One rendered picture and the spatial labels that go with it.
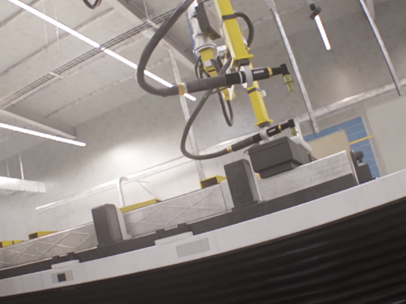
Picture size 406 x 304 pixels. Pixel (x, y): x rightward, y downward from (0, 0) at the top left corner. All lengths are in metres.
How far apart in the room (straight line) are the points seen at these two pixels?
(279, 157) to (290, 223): 0.43
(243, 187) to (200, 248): 0.21
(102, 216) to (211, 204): 0.36
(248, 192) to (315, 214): 0.21
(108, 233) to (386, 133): 5.09
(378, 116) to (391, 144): 0.43
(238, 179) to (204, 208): 0.25
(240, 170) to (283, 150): 0.32
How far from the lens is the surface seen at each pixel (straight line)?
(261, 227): 1.15
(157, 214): 1.51
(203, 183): 1.57
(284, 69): 1.73
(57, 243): 1.79
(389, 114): 6.17
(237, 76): 1.66
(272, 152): 1.52
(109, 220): 1.43
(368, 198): 1.11
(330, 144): 6.21
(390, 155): 6.08
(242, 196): 1.22
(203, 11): 3.02
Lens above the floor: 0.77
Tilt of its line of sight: 15 degrees up
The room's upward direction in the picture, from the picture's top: 15 degrees counter-clockwise
